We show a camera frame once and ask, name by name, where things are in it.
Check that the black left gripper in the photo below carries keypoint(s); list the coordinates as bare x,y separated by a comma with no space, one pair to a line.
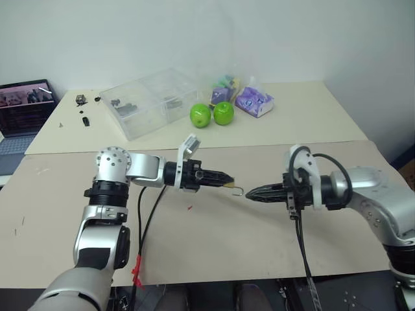
191,176

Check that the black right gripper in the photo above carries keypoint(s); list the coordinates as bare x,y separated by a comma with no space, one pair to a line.
301,194

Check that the small brass padlock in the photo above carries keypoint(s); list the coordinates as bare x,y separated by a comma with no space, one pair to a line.
231,185

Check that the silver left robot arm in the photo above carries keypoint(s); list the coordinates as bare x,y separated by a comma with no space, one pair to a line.
146,165

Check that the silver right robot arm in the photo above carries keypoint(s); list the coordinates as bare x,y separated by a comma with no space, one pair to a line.
366,181

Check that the green apple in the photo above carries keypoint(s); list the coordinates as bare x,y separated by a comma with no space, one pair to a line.
223,113
200,115

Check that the purple tissue pack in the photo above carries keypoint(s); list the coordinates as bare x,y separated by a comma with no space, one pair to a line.
254,102

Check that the clear bag of colourful items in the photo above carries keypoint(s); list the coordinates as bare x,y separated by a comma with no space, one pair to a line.
223,90

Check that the clear plastic organizer box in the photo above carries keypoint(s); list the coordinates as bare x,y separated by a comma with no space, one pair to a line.
152,100

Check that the small black rectangular part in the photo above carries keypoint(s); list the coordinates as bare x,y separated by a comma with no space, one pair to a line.
86,121

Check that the black metal clip part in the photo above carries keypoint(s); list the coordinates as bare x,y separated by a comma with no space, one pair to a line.
80,99

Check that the open grey laptop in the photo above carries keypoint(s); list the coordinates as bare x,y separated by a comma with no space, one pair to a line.
26,107

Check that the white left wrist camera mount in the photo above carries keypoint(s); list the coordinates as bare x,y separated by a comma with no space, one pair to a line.
189,145

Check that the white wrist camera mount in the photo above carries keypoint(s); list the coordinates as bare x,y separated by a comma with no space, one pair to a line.
189,145
308,162

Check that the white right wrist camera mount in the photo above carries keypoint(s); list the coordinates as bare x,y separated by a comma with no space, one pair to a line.
308,162

